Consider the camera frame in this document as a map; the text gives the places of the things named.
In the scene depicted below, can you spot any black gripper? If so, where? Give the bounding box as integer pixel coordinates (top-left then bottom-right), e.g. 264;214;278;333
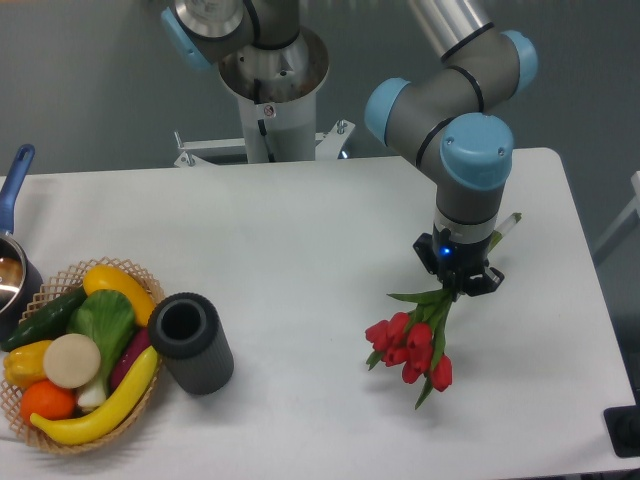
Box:
413;228;504;301

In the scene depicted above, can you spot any red tulip bouquet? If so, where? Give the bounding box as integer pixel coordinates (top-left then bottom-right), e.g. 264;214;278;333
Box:
364;212;523;411

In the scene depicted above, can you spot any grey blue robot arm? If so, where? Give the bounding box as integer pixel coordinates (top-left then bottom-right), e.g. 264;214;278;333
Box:
161;1;538;296

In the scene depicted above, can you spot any dark grey ribbed vase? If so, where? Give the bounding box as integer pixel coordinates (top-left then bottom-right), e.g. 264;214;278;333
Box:
148;292;234;395

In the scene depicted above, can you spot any black device at edge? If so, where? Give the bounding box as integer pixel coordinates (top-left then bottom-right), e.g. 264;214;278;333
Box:
603;405;639;458

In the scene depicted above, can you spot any purple eggplant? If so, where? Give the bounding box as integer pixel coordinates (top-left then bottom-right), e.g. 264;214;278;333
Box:
109;328;151;392

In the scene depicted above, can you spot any green bok choy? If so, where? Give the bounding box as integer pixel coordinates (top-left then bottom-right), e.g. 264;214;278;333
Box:
67;290;136;413

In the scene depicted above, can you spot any yellow banana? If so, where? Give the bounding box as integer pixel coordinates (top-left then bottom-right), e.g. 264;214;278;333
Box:
30;346;159;446

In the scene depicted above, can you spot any yellow squash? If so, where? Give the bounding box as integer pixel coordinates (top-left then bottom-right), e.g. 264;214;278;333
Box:
82;264;155;327

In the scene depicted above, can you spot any woven wicker basket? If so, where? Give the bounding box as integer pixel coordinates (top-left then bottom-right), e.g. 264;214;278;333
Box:
1;258;165;455

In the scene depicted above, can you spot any beige round disc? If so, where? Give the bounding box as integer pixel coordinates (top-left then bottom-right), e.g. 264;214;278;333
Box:
43;333;101;389

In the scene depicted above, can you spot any green cucumber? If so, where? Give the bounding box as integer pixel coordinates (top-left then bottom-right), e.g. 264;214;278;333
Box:
1;287;87;352

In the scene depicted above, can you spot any orange fruit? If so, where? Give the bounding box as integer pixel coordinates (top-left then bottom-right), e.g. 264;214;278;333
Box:
20;380;76;425

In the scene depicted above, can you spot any yellow bell pepper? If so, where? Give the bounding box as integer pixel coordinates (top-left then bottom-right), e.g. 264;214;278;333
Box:
3;340;53;389

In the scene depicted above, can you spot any white frame at right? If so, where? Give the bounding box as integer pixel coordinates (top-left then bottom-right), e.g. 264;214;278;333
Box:
592;171;639;268

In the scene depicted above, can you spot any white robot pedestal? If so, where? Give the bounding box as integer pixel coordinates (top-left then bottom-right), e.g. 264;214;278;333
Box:
174;27;355;167

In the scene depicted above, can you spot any blue handled saucepan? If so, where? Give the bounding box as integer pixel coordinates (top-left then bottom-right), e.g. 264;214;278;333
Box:
1;144;42;341

